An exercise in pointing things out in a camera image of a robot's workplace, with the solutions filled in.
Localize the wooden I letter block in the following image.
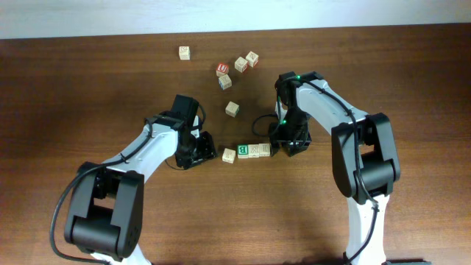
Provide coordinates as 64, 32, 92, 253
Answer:
258, 143, 271, 158

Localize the wooden J letter block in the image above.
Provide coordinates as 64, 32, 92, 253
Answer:
222, 148, 236, 163

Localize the wooden M letter block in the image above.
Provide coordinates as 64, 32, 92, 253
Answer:
248, 144, 260, 158

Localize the green B letter block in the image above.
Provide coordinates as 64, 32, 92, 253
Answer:
237, 144, 249, 159

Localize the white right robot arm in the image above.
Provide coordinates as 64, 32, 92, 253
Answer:
269, 71, 400, 264

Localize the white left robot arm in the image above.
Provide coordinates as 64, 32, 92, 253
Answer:
49, 111, 217, 264

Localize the plain wooden block centre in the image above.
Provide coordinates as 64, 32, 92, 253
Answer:
225, 102, 240, 117

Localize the plain wooden block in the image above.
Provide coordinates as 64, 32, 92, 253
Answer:
179, 46, 191, 60
225, 102, 240, 117

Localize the wooden block blue side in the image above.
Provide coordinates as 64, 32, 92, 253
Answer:
218, 74, 232, 90

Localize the red U letter block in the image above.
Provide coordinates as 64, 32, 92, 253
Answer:
216, 63, 229, 77

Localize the wooden block red edge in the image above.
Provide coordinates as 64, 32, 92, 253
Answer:
245, 51, 259, 68

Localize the wooden block red circle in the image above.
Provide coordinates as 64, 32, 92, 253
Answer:
235, 57, 248, 73

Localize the plain wooden block far left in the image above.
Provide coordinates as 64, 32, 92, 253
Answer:
179, 46, 191, 60

